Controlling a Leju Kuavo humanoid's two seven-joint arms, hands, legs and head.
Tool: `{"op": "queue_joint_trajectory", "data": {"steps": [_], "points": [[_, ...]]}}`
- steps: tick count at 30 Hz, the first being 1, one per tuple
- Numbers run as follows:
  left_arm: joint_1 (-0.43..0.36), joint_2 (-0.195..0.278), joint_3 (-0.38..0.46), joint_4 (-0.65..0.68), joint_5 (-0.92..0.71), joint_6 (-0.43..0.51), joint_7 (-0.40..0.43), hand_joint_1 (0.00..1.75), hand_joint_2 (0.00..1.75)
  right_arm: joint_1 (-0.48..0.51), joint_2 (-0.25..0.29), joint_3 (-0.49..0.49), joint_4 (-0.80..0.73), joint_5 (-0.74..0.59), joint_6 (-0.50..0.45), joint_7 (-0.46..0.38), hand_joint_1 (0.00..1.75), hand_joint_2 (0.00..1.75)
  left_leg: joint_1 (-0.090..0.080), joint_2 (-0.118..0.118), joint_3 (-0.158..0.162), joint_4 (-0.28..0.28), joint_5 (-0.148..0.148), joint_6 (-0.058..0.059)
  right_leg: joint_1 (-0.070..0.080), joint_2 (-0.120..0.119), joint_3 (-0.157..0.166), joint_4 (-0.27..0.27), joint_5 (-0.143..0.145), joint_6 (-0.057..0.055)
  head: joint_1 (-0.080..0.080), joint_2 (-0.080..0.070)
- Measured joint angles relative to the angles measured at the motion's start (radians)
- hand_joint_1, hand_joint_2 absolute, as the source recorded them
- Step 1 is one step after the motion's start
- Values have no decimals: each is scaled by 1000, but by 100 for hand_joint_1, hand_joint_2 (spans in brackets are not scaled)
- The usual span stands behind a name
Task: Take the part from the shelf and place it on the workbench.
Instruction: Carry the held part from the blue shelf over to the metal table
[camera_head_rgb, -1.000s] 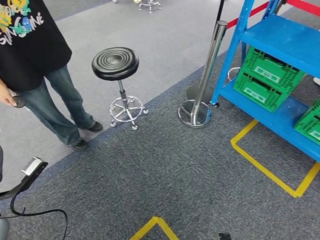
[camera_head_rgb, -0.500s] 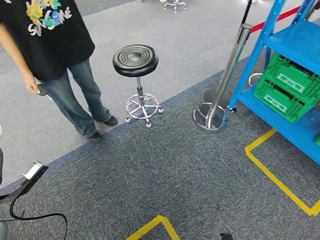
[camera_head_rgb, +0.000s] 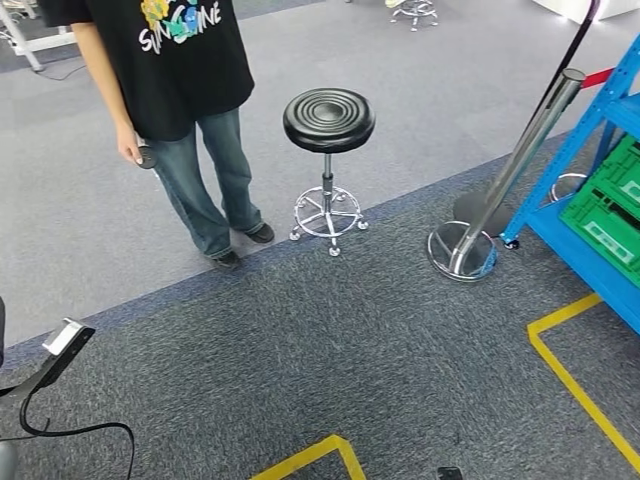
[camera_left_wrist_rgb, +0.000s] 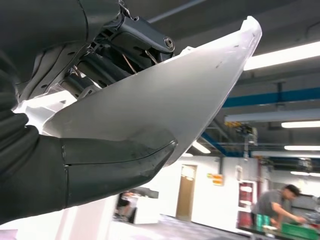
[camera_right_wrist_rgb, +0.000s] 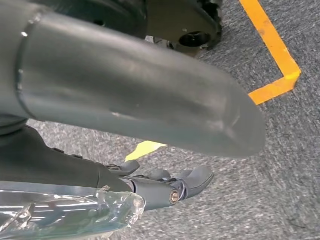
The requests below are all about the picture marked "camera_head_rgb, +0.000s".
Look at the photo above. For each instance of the blue metal shelf rack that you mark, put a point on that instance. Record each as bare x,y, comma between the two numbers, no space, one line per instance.
575,262

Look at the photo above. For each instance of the red barrier belt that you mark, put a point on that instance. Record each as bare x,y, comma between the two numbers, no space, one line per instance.
598,78

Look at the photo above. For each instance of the person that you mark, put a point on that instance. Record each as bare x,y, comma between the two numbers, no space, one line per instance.
175,66

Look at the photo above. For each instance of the black round stool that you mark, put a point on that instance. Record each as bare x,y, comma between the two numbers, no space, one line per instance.
413,10
327,119

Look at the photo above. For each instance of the metal barrier stanchion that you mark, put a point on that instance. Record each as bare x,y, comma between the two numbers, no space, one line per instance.
525,149

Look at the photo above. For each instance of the white lit pillar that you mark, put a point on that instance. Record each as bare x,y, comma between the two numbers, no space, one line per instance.
575,8

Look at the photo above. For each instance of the person's hand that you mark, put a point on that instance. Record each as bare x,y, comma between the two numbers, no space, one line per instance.
129,144

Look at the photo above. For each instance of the person's forearm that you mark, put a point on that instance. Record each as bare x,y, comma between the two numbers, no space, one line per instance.
100,79

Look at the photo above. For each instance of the yellow floor tape marking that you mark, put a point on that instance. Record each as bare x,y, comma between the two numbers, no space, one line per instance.
320,447

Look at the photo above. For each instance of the white desk frame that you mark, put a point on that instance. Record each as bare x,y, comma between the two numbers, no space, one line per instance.
50,41

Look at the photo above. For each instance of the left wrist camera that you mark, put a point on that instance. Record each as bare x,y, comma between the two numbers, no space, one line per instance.
60,336

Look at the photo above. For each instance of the black round disc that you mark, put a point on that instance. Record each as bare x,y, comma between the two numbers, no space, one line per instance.
149,159

